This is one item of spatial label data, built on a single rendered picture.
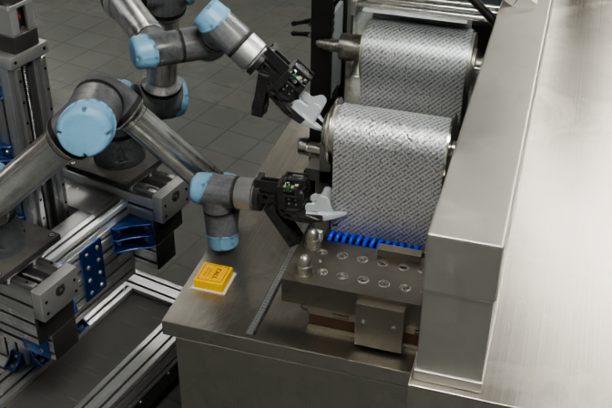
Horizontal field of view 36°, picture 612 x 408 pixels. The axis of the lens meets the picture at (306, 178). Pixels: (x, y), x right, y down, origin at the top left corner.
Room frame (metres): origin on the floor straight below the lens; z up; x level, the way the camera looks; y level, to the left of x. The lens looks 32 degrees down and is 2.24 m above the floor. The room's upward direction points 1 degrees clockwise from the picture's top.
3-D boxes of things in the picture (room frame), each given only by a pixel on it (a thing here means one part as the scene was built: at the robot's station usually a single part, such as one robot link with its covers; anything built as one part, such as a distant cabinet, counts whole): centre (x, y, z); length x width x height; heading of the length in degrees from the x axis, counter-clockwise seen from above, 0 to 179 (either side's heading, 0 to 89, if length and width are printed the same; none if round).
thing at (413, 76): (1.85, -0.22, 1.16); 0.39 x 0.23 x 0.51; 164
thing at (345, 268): (1.54, -0.17, 1.00); 0.40 x 0.16 x 0.06; 74
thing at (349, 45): (2.01, -0.11, 1.33); 0.06 x 0.06 x 0.06; 74
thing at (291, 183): (1.73, 0.05, 1.10); 0.12 x 0.08 x 0.09; 73
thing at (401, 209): (1.67, -0.17, 1.11); 0.23 x 0.01 x 0.18; 74
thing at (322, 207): (1.69, -0.04, 1.10); 0.09 x 0.03 x 0.06; 72
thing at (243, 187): (1.76, 0.13, 1.09); 0.08 x 0.05 x 0.08; 163
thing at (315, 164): (1.81, -0.03, 1.05); 0.06 x 0.05 x 0.31; 74
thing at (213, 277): (1.67, 0.21, 0.91); 0.07 x 0.07 x 0.02; 74
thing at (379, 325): (1.45, -0.15, 0.96); 0.10 x 0.03 x 0.11; 74
